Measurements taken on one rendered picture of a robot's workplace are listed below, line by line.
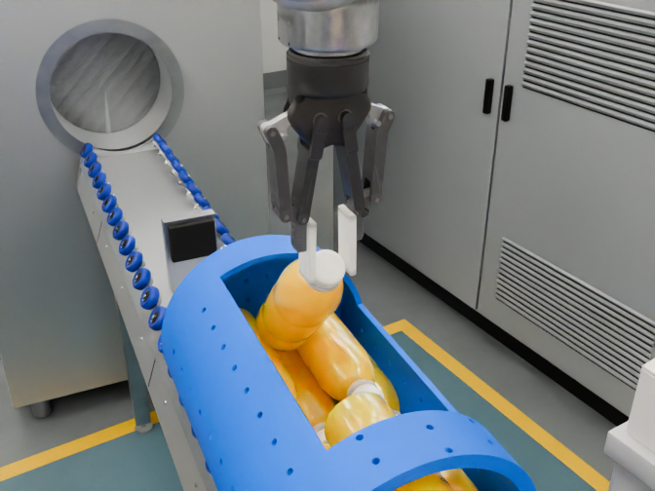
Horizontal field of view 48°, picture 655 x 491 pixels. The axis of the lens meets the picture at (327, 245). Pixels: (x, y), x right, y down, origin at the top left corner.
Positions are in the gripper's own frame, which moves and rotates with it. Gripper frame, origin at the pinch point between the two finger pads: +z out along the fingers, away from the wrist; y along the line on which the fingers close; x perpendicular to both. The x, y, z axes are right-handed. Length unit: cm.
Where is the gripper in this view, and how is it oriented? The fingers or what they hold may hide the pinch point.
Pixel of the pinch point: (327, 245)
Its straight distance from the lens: 76.3
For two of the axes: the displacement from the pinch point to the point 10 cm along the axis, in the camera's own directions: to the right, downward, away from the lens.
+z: 0.0, 8.8, 4.8
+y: -9.2, 1.9, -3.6
